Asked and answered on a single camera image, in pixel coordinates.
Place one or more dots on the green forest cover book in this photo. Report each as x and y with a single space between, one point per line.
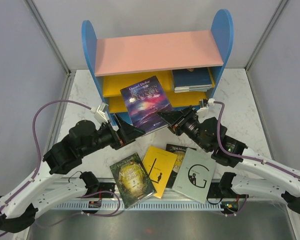
131 170

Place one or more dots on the grey book with letter G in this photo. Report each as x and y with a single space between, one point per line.
195 175

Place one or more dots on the black W.S. book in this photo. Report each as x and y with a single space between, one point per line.
180 151

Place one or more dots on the purple Robinson Crusoe book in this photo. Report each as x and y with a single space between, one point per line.
143 101

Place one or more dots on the dark navy book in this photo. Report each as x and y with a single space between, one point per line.
197 78

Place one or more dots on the light blue book with barcode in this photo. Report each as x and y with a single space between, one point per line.
190 90

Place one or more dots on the white slotted cable duct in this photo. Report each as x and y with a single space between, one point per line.
147 205

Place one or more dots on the yellow book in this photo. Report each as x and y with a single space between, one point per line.
159 164

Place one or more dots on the teal ocean cover book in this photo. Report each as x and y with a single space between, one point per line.
194 88

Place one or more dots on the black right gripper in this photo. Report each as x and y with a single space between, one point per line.
178 118

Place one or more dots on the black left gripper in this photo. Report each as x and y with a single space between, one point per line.
126 134

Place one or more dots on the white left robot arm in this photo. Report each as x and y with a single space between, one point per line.
22 206

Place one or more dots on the aluminium frame rail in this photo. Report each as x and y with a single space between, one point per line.
136 190

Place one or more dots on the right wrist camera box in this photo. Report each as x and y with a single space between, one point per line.
204 107

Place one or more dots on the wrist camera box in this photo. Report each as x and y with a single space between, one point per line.
100 113
204 107

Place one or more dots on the blue pink yellow bookshelf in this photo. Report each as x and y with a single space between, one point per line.
119 62

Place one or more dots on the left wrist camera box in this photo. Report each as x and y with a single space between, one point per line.
100 113

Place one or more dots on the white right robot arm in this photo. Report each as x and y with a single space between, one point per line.
276 181

